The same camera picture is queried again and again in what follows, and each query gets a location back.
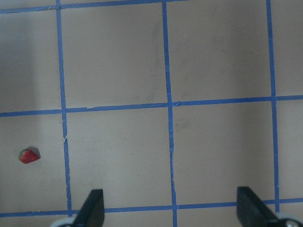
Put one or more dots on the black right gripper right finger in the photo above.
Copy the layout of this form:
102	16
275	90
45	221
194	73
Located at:
253	212

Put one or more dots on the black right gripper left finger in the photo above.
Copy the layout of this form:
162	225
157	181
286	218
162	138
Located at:
91	214

